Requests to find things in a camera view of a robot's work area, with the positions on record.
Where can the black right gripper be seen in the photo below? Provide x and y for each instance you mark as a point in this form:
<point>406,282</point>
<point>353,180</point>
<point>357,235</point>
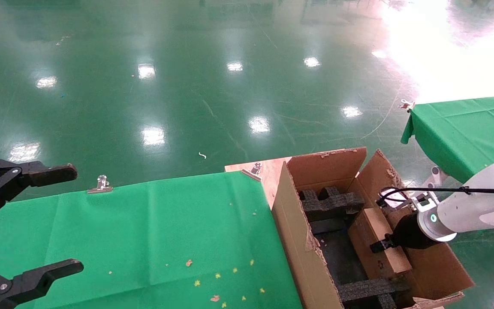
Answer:
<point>410,234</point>

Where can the long brown cardboard box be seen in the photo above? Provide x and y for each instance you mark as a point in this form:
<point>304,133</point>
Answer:
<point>371,227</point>

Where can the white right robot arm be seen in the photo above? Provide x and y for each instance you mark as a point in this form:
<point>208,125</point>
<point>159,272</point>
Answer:
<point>478,210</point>

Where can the large open cardboard carton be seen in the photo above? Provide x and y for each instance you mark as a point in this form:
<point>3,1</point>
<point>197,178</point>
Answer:
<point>294,240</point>

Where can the black foam insert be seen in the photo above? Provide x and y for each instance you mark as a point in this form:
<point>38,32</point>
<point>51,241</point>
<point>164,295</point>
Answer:
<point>367,289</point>
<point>330,204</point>

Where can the silver binder clip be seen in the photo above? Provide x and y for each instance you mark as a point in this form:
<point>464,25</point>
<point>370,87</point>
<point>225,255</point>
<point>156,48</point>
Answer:
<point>406,104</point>
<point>100,185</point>
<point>254,169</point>

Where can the green cloth with yellow specks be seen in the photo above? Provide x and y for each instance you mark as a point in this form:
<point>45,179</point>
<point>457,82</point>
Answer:
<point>144,236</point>

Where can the plain green table cloth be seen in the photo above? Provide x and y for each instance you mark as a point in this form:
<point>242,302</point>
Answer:
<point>465,128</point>

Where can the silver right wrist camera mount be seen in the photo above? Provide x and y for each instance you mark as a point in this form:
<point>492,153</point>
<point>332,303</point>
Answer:
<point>420,201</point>

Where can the white metal table post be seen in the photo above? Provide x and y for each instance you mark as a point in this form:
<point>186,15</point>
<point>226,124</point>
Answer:
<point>436,174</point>

